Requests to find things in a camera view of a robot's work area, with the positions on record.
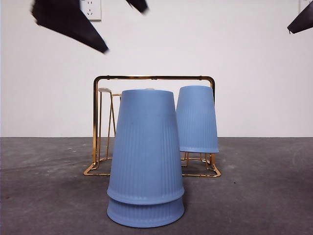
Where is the blue ribbed plastic cup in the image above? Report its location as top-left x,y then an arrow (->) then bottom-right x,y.
175,85 -> 220,154
107,89 -> 185,205
107,195 -> 185,228

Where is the white wall socket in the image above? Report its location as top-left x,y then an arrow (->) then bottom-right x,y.
79,0 -> 102,22
299,0 -> 313,16

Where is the gold wire cup holder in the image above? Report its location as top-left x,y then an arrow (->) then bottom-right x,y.
82,75 -> 222,178

